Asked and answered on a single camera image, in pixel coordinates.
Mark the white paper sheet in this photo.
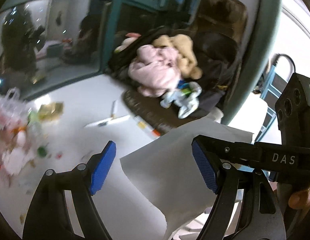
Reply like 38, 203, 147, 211
120, 117, 253, 239

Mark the clear plastic trash bag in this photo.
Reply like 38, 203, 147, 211
0, 87, 45, 177

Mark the person's hand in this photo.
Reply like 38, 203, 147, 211
288, 187, 310, 210

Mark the green bottle cap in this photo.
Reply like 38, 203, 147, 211
37, 146, 47, 158

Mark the yellow wrapper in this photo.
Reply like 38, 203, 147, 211
38, 102, 64, 121

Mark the white green toy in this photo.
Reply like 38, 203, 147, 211
160, 81, 202, 119

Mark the tan plush toy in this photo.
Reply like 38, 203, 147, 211
152, 34, 203, 80

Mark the pink clothing bundle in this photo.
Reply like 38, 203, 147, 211
128, 44, 181, 98

